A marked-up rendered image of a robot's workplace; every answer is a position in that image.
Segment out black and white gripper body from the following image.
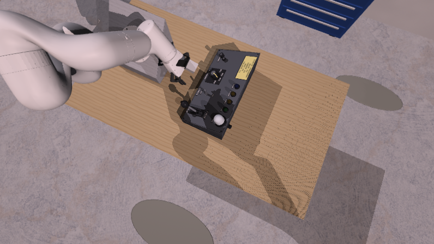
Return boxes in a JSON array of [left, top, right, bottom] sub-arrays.
[[162, 49, 187, 77]]

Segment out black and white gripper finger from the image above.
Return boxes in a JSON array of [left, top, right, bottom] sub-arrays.
[[183, 52, 190, 60], [170, 72, 186, 85]]

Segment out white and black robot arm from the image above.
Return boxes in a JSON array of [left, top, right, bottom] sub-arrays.
[[0, 10, 176, 111]]

